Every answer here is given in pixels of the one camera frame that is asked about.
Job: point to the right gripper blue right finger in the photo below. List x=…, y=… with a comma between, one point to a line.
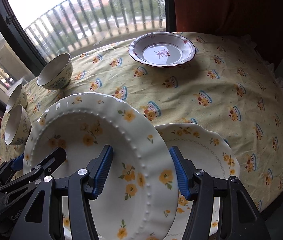
x=197, y=186

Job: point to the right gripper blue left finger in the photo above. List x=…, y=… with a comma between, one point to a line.
x=83, y=186

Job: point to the scalloped yellow floral plate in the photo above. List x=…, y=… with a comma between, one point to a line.
x=209, y=152

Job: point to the beaded rim floral plate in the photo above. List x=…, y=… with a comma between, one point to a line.
x=116, y=171

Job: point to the small floral bowl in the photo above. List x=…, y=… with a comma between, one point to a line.
x=18, y=97
x=18, y=127

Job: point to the large floral ceramic bowl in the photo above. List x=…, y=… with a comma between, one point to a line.
x=57, y=73

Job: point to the red trimmed small plate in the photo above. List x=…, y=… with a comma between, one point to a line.
x=162, y=49

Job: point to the yellow crown print tablecloth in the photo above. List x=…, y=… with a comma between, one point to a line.
x=225, y=89

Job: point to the balcony metal railing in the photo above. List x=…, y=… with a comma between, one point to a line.
x=55, y=27

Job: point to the red curtain right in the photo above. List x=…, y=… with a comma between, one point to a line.
x=252, y=19

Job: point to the black window frame post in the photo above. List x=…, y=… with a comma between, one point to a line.
x=18, y=40

